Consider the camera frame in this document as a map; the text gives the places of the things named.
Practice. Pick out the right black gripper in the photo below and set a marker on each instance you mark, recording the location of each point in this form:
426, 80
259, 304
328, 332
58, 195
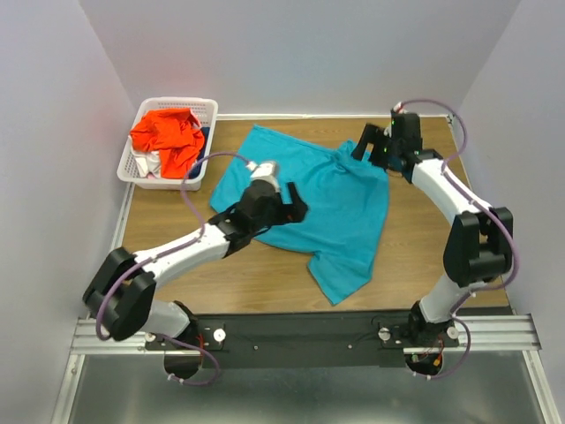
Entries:
376, 147

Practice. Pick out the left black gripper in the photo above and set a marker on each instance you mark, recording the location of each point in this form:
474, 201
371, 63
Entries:
286, 208

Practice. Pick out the teal t shirt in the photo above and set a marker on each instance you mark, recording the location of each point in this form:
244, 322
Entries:
348, 205

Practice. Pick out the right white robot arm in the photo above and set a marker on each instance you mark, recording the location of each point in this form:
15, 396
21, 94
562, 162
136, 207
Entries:
478, 250

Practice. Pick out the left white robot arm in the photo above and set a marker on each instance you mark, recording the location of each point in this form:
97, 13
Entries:
121, 294

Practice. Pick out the dark blue t shirt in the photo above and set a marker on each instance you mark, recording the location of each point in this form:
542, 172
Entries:
196, 168

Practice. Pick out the white plastic basket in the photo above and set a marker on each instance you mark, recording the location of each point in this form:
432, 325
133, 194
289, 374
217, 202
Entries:
204, 109

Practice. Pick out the orange t shirt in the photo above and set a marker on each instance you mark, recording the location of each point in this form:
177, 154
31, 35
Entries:
175, 133

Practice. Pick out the white t shirt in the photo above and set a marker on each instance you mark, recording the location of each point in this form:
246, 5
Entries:
148, 163

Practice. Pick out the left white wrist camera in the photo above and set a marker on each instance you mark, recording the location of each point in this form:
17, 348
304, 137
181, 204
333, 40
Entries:
266, 171

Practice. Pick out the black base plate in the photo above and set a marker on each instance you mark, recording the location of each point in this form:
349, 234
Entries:
321, 339

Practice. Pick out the aluminium rail frame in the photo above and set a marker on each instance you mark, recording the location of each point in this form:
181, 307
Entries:
489, 333

